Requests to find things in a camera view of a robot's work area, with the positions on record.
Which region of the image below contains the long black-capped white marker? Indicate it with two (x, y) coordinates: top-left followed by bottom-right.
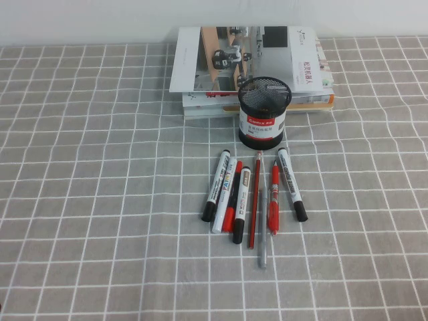
(201, 149), (232, 223)
(277, 146), (310, 223)

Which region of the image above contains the black mesh pen holder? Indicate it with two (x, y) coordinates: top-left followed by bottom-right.
(237, 76), (293, 148)

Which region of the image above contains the red retractable pen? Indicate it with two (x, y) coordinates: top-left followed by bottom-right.
(267, 159), (281, 237)

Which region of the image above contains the grey pen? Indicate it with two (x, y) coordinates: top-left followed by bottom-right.
(257, 156), (270, 270)

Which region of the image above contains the white thin book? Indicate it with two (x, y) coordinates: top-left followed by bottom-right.
(183, 106), (332, 120)

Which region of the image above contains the red pencil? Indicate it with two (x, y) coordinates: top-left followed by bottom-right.
(247, 150), (263, 250)

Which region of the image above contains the short black-capped white marker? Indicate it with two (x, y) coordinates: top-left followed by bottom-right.
(231, 165), (252, 245)

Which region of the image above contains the white paint marker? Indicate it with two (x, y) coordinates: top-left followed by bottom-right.
(211, 158), (238, 235)

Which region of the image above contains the red and black marker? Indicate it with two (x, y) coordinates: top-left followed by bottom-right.
(221, 160), (244, 234)

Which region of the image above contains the white book with red print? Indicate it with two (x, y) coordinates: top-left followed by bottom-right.
(181, 90), (335, 108)

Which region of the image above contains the white robot photo magazine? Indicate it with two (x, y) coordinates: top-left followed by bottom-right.
(169, 25), (325, 94)

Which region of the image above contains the book with orange spine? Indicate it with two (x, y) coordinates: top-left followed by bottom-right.
(220, 94), (335, 114)

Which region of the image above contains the grey checked tablecloth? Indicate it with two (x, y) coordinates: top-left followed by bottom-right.
(0, 35), (428, 321)

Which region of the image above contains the white book with green print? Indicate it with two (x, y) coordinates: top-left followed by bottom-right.
(314, 37), (335, 98)

